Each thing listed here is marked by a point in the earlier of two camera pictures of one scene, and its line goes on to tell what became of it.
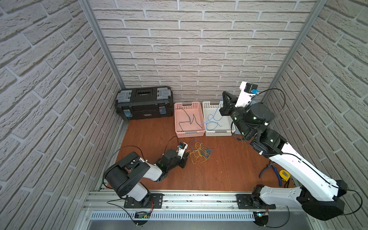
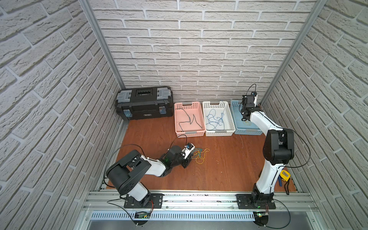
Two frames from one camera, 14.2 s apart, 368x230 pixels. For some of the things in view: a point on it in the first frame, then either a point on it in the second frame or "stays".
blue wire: (209, 120) → (212, 116)
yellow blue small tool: (284, 175) stays
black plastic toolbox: (145, 102) stays
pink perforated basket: (189, 120) stays
